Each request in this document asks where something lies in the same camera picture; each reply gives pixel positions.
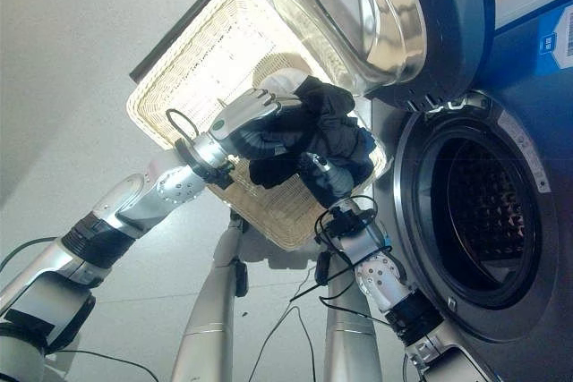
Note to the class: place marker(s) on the round washing machine door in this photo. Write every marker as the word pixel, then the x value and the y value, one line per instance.
pixel 394 11

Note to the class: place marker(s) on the white wicker laundry basket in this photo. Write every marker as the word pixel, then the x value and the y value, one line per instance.
pixel 210 60

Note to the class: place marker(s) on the white cloth piece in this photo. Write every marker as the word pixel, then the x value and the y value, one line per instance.
pixel 286 80

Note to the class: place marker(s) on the silver left robot leg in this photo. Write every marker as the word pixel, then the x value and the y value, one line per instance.
pixel 210 310

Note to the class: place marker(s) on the steel washing machine drum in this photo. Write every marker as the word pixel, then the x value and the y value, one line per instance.
pixel 488 212

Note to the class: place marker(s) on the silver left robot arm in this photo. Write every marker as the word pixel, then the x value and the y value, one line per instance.
pixel 112 216

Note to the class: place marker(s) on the silver robot leg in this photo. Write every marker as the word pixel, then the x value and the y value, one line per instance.
pixel 349 337
pixel 210 310

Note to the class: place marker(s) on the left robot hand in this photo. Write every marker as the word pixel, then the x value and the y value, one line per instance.
pixel 244 116

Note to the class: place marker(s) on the dark clothes bundle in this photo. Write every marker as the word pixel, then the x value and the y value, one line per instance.
pixel 333 131

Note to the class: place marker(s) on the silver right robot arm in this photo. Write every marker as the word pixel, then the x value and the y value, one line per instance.
pixel 380 274

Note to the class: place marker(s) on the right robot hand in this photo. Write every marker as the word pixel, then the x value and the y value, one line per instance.
pixel 331 183

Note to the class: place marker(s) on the silver right robot leg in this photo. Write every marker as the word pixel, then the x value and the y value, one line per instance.
pixel 349 337

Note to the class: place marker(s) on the grey washing machine body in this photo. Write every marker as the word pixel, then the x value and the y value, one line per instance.
pixel 555 203

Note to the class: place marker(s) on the blue label sticker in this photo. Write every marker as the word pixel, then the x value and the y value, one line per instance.
pixel 553 42

